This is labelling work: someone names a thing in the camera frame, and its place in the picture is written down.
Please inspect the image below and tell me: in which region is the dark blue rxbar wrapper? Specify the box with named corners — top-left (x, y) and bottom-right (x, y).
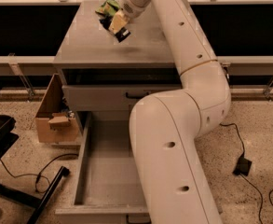
top-left (99, 16), bottom-right (130, 42)

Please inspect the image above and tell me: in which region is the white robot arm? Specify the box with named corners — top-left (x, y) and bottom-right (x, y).
top-left (119, 0), bottom-right (231, 224)

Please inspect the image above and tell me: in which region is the grey drawer cabinet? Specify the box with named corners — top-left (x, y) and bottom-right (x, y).
top-left (52, 0), bottom-right (220, 133)

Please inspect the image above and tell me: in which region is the closed grey upper drawer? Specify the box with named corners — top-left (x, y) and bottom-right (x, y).
top-left (62, 84), bottom-right (181, 111)

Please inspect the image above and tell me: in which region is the open grey middle drawer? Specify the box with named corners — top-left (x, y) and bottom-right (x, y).
top-left (56, 112), bottom-right (152, 224)

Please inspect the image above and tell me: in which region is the green chip bag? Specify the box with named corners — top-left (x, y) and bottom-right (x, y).
top-left (95, 0), bottom-right (120, 17)

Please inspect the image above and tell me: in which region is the brown cardboard box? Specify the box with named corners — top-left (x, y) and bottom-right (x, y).
top-left (35, 74), bottom-right (79, 143)

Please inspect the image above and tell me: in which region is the grey railing beam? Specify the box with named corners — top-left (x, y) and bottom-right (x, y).
top-left (0, 56), bottom-right (56, 76)

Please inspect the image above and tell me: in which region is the black power adapter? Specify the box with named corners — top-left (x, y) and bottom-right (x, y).
top-left (233, 156), bottom-right (252, 176)

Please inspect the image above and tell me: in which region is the black floor cable left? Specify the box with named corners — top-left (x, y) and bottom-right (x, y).
top-left (0, 153), bottom-right (79, 194)

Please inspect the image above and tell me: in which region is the black chair frame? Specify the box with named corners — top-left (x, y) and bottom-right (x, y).
top-left (0, 89), bottom-right (77, 224)

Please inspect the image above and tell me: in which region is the black adapter cable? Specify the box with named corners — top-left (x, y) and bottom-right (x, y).
top-left (219, 122), bottom-right (265, 224)

